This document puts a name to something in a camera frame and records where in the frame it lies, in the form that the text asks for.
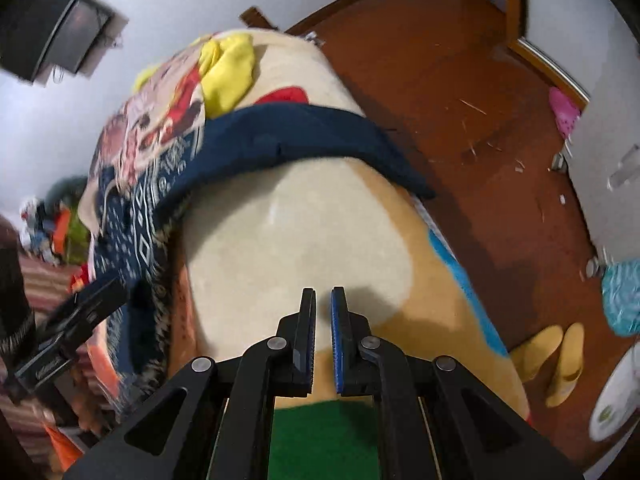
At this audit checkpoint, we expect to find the yellow slipper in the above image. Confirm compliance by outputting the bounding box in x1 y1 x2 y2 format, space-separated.
510 325 564 384
545 322 586 409

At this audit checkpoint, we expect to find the navy patterned sweater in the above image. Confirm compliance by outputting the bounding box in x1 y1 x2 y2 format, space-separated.
90 102 437 378

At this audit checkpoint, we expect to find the yellow cloth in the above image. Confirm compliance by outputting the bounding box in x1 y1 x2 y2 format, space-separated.
132 32 257 114

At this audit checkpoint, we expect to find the pile of colourful clothes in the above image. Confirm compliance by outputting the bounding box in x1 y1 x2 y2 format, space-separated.
20 175 94 267

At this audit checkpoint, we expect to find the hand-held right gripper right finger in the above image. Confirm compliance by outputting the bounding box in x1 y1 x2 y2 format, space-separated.
330 286 586 480

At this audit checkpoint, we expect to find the white fan base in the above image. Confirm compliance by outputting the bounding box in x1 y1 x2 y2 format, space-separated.
587 344 640 442

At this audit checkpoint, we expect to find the white refrigerator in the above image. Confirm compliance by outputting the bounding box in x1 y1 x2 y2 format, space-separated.
564 42 640 263

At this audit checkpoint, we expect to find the wooden door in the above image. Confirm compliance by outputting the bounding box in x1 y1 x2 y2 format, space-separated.
500 0 592 107

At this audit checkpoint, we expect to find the teal patterned bag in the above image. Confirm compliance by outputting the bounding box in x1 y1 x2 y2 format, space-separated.
600 259 640 339

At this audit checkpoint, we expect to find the beige printed blanket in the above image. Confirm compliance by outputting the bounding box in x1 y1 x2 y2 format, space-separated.
77 27 532 480

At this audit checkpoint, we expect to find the pink slipper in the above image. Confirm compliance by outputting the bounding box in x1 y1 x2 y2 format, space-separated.
547 87 582 139

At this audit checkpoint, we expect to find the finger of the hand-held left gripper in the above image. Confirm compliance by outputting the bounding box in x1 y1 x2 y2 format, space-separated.
45 277 129 334

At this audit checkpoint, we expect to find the black wall television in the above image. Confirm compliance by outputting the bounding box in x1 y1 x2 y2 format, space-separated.
0 0 129 86

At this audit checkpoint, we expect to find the wooden bed post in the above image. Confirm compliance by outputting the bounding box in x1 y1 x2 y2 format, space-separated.
239 6 279 31

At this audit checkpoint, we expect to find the striped red bedsheet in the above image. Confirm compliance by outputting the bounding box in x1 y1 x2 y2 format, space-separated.
0 252 121 443

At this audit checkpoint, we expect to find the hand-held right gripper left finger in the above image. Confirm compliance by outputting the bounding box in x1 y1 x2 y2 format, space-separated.
62 287 318 480

